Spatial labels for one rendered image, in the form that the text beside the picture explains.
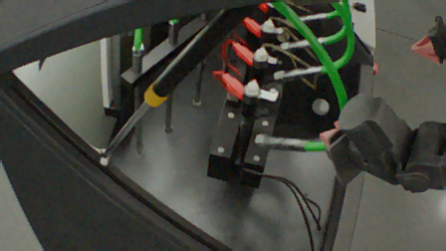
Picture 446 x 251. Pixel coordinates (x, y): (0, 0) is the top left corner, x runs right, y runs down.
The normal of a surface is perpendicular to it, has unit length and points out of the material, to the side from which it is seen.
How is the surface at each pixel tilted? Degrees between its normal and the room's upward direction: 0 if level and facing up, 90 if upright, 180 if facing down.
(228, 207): 0
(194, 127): 0
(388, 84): 0
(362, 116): 51
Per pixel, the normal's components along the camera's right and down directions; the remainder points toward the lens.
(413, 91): 0.08, -0.59
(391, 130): 0.52, -0.15
